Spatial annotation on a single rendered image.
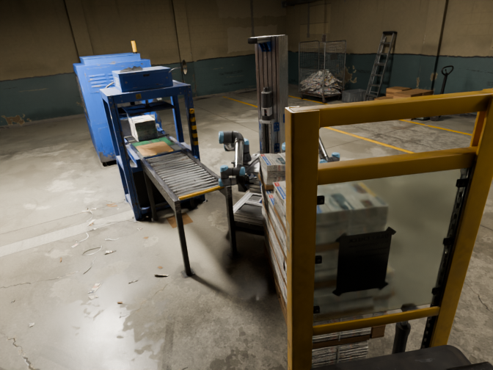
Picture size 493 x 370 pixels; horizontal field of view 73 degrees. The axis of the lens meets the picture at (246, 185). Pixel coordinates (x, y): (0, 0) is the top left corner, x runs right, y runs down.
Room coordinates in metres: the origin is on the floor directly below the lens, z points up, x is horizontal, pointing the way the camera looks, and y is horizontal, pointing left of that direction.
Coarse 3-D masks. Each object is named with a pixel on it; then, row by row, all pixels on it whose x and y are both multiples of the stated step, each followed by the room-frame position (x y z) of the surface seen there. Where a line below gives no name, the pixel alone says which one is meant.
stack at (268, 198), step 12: (264, 192) 2.61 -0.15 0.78; (264, 204) 2.67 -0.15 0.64; (264, 216) 2.65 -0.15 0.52; (276, 216) 2.17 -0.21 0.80; (264, 228) 2.73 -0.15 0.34; (276, 228) 2.17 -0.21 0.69; (264, 240) 2.76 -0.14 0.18; (276, 240) 2.16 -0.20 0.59; (264, 252) 2.76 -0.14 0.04; (276, 252) 2.20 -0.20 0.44; (276, 264) 2.20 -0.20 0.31; (276, 276) 2.23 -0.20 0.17; (276, 288) 2.22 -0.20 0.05
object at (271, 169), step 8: (264, 160) 2.64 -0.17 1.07; (272, 160) 2.65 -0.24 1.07; (280, 160) 2.66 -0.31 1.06; (264, 168) 2.62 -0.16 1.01; (272, 168) 2.54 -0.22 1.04; (280, 168) 2.55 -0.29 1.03; (264, 176) 2.62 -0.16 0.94; (272, 176) 2.54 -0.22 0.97; (280, 176) 2.55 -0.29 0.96; (272, 184) 2.54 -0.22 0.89
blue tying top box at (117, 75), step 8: (112, 72) 4.17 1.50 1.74; (128, 72) 3.90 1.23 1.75; (136, 72) 3.91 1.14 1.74; (144, 72) 3.94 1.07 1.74; (152, 72) 3.99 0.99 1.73; (160, 72) 4.02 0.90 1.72; (168, 72) 4.07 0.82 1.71; (120, 80) 3.82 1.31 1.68; (128, 80) 3.86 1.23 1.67; (136, 80) 3.90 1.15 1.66; (144, 80) 3.93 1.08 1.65; (152, 80) 3.97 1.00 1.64; (160, 80) 4.02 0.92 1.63; (168, 80) 4.06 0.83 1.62; (120, 88) 3.85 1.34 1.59; (128, 88) 3.85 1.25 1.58; (136, 88) 3.89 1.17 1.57; (144, 88) 3.93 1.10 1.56; (152, 88) 3.97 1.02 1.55
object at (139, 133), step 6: (132, 120) 4.58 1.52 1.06; (138, 120) 4.55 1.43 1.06; (144, 120) 4.53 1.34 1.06; (150, 120) 4.53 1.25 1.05; (132, 126) 4.62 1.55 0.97; (138, 126) 4.45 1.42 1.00; (144, 126) 4.48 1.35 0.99; (150, 126) 4.52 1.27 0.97; (132, 132) 4.72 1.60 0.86; (138, 132) 4.45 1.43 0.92; (144, 132) 4.48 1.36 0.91; (150, 132) 4.52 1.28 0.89; (156, 132) 4.56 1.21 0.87; (138, 138) 4.44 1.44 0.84; (144, 138) 4.47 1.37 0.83; (150, 138) 4.51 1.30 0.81
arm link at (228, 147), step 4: (220, 132) 3.01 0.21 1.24; (224, 132) 3.00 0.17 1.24; (228, 132) 3.00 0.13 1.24; (232, 132) 3.00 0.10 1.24; (220, 136) 2.98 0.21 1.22; (224, 136) 2.98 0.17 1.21; (228, 136) 2.97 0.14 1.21; (232, 136) 2.97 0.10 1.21; (220, 140) 2.98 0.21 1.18; (224, 140) 2.97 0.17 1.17; (228, 140) 2.97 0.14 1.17; (232, 140) 2.97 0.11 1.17; (224, 144) 3.04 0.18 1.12; (228, 144) 3.05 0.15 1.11; (232, 144) 3.21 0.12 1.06; (224, 148) 3.35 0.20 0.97; (228, 148) 3.30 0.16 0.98; (232, 148) 3.30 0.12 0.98
